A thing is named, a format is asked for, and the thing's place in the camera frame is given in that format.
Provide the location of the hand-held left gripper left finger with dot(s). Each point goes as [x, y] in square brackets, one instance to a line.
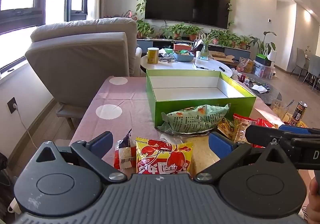
[101, 144]

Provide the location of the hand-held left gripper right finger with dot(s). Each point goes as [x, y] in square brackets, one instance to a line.
[221, 146]

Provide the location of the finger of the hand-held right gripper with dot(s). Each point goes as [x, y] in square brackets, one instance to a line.
[265, 135]
[295, 129]

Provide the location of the green and yellow snack bag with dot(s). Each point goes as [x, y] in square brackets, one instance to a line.
[192, 120]

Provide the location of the green cardboard box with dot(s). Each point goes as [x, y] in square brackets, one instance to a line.
[200, 104]

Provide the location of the yellow snack packet red crayfish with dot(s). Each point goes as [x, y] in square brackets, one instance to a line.
[162, 156]

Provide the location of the person's right hand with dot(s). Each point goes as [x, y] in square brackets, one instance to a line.
[315, 196]

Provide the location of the glossy red snack packet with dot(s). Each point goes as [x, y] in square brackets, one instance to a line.
[266, 123]

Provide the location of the black yellow drink can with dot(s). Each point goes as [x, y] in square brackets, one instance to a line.
[298, 114]

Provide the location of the yellow crinkled snack packet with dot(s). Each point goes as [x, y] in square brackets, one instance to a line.
[226, 127]

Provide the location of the red yellow clear-window snack packet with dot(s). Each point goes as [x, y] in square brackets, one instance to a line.
[243, 126]

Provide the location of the glass mug with spoon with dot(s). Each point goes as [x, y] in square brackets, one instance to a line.
[278, 111]

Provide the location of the small red white snack packet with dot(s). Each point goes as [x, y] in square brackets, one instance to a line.
[125, 154]

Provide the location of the dark round stone table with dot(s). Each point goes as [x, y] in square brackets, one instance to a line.
[265, 96]

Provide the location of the crumpled white tissue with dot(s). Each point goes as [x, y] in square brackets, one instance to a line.
[258, 88]

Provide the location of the pink polka dot tablecloth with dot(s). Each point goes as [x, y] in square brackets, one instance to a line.
[120, 94]

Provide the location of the grey dining chair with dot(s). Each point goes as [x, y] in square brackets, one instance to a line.
[300, 61]
[313, 69]

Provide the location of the clear plastic storage box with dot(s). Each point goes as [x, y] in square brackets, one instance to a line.
[262, 70]

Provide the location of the clear plastic bag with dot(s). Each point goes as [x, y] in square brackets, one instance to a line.
[236, 74]

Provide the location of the plastic bag of fruit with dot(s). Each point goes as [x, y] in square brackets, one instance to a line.
[245, 65]

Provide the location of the green and black box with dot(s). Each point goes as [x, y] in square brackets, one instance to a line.
[261, 60]

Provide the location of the white cylindrical lamp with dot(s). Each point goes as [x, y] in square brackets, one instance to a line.
[272, 55]

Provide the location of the black pen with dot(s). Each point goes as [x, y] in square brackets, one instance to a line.
[202, 67]

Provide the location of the beige armchair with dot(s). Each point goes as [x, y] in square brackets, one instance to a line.
[82, 59]

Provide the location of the round white table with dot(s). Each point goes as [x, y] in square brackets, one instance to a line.
[182, 65]

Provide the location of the small teal box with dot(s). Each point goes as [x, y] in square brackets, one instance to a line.
[204, 58]

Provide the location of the tall broad-leaf plant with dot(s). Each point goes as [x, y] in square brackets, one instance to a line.
[262, 42]

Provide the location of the small white bottle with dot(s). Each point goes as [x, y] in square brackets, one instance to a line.
[198, 54]

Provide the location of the blue plastic basket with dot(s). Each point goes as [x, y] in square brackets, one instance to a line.
[183, 57]

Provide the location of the glass vase with green plant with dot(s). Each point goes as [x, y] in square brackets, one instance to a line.
[205, 49]

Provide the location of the yellow canister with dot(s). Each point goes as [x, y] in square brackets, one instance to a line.
[153, 56]

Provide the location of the orange plastic basket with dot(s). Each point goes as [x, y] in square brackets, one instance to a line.
[182, 47]

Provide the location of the grey television cabinet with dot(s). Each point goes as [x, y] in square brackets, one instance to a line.
[162, 44]

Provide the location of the row of potted plants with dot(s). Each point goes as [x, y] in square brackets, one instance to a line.
[180, 30]

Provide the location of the red flower decoration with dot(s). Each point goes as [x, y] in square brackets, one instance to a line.
[128, 14]

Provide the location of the dark framed window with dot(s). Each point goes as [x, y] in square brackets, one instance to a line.
[37, 17]

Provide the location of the black wall socket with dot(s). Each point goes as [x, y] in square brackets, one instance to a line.
[12, 105]

